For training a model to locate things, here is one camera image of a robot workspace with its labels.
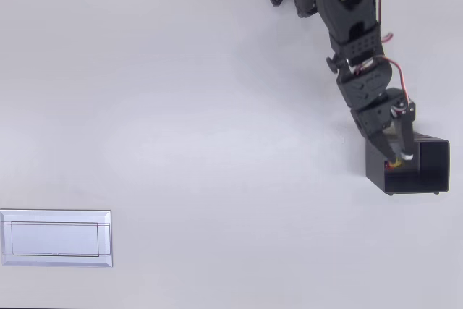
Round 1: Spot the red white gripper cable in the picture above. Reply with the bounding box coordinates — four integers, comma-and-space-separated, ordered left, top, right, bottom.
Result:
352, 54, 414, 108

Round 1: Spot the black open box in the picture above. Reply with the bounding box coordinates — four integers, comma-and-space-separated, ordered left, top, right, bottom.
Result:
365, 133, 451, 197

